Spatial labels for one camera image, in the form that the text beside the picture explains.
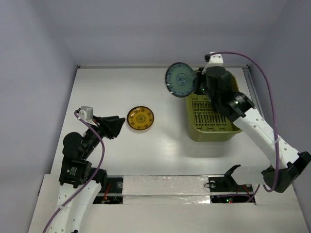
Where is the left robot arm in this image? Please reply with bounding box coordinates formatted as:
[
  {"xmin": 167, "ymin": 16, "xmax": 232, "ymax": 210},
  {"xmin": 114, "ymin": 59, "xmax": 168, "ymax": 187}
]
[{"xmin": 43, "ymin": 112, "xmax": 125, "ymax": 233}]

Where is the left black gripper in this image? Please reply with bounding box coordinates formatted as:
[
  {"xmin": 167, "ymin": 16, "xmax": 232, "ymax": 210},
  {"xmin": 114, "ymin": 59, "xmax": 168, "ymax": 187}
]
[{"xmin": 82, "ymin": 114, "xmax": 125, "ymax": 157}]

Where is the blue patterned plate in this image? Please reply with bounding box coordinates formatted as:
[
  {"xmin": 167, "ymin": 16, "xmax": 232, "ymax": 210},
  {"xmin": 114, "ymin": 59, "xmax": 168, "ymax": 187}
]
[{"xmin": 165, "ymin": 62, "xmax": 196, "ymax": 98}]

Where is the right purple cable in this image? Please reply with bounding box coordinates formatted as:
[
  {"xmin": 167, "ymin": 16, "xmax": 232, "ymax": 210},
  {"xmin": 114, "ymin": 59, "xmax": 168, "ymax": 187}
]
[{"xmin": 210, "ymin": 50, "xmax": 280, "ymax": 192}]

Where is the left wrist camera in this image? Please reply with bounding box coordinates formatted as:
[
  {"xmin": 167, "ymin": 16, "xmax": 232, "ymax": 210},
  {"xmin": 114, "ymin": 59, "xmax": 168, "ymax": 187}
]
[{"xmin": 74, "ymin": 106, "xmax": 93, "ymax": 122}]

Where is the yellow patterned plate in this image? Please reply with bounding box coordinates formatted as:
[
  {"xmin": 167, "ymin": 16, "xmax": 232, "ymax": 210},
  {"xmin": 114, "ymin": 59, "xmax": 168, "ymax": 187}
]
[{"xmin": 126, "ymin": 106, "xmax": 155, "ymax": 133}]

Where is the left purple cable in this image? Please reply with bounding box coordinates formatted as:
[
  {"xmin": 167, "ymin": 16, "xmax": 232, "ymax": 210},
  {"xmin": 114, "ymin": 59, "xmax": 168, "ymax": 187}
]
[{"xmin": 41, "ymin": 110, "xmax": 106, "ymax": 233}]

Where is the silver tape strip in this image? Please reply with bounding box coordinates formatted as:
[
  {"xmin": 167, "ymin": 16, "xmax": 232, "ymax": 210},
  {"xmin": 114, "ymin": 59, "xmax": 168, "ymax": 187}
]
[{"xmin": 122, "ymin": 175, "xmax": 210, "ymax": 205}]

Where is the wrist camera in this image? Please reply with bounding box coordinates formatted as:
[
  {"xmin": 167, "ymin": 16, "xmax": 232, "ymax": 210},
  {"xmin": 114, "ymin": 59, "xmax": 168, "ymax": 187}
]
[
  {"xmin": 205, "ymin": 54, "xmax": 224, "ymax": 67},
  {"xmin": 74, "ymin": 106, "xmax": 93, "ymax": 122}
]

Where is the olive green dish rack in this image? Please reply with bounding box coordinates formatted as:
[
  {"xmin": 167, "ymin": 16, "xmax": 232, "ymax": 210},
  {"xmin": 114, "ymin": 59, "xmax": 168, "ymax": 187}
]
[{"xmin": 186, "ymin": 69, "xmax": 243, "ymax": 143}]

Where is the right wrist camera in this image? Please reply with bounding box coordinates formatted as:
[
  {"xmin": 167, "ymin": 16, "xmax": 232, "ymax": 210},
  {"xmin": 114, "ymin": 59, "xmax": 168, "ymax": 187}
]
[{"xmin": 205, "ymin": 54, "xmax": 224, "ymax": 67}]

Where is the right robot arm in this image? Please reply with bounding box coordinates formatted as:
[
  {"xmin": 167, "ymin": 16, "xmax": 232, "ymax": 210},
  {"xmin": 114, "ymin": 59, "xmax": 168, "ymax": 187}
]
[{"xmin": 195, "ymin": 66, "xmax": 311, "ymax": 193}]

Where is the purple cable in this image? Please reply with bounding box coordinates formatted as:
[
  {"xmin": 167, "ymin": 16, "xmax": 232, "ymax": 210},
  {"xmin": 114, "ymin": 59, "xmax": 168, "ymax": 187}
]
[
  {"xmin": 41, "ymin": 110, "xmax": 106, "ymax": 233},
  {"xmin": 210, "ymin": 50, "xmax": 280, "ymax": 192}
]

